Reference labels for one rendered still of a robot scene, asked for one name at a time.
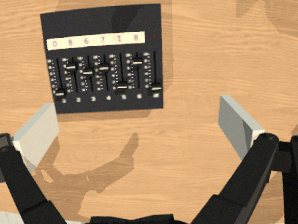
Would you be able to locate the black lighting desk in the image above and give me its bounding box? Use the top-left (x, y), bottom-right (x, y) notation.
top-left (40, 3), bottom-right (164, 114)

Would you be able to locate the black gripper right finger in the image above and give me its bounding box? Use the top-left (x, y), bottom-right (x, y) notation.
top-left (190, 95), bottom-right (298, 224)

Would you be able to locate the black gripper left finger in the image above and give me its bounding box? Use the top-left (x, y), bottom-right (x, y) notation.
top-left (0, 103), bottom-right (67, 224)

